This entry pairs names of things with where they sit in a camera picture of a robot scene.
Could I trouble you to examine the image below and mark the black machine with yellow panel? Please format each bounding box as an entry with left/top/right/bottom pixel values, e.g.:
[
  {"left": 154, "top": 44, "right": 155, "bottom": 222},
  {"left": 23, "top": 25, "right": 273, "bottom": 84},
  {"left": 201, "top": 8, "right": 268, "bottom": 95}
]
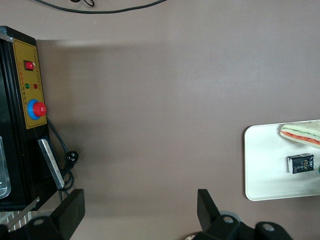
[{"left": 0, "top": 25, "right": 65, "bottom": 212}]

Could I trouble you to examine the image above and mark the white wire basket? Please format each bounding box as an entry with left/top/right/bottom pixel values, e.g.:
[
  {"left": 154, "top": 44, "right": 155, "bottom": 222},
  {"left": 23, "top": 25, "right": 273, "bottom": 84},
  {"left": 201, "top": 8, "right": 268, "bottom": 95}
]
[{"left": 4, "top": 209, "right": 34, "bottom": 229}]

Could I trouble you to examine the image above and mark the black power cable with plug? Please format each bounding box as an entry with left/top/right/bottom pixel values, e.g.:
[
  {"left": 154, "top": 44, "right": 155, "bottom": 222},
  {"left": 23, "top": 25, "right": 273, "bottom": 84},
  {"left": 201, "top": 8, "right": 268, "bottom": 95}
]
[{"left": 45, "top": 116, "right": 81, "bottom": 201}]

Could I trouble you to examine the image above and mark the beige plastic tray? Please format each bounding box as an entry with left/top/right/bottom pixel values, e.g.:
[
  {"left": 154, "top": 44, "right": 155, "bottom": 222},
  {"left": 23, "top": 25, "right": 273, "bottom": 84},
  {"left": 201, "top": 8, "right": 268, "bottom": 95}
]
[{"left": 243, "top": 119, "right": 320, "bottom": 202}]

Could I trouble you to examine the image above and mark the clear plastic container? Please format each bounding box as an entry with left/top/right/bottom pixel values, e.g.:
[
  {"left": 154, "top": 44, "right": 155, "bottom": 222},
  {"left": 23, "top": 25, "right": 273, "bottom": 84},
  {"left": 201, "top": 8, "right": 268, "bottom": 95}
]
[{"left": 0, "top": 135, "right": 12, "bottom": 200}]

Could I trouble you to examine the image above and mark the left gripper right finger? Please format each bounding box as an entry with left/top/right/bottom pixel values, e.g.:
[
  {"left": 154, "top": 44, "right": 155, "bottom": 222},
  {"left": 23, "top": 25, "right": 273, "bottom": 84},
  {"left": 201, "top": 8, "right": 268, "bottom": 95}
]
[{"left": 197, "top": 188, "right": 241, "bottom": 240}]

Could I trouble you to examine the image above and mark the black small pack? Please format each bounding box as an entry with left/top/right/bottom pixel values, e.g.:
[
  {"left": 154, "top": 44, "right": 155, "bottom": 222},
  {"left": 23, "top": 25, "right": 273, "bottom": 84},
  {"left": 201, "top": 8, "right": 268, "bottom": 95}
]
[{"left": 285, "top": 152, "right": 316, "bottom": 174}]

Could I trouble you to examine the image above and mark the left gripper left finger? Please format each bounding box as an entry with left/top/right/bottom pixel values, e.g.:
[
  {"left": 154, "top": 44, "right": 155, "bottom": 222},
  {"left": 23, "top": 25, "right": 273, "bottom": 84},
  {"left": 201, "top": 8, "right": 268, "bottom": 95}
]
[{"left": 26, "top": 188, "right": 86, "bottom": 240}]

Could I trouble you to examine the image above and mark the looped black cable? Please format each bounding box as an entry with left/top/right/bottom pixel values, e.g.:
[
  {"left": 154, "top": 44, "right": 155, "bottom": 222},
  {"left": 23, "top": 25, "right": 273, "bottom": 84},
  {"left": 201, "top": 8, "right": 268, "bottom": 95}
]
[{"left": 69, "top": 0, "right": 96, "bottom": 8}]

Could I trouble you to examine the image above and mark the wrapped triangle sandwich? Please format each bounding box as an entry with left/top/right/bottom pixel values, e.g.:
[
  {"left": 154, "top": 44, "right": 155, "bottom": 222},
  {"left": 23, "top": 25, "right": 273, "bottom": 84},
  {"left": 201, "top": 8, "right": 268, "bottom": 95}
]
[{"left": 279, "top": 120, "right": 320, "bottom": 150}]

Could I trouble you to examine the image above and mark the long black cable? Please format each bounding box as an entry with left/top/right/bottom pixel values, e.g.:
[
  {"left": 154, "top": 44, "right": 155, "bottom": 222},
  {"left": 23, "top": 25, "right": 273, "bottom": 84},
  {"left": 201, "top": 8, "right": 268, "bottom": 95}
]
[{"left": 31, "top": 0, "right": 169, "bottom": 15}]

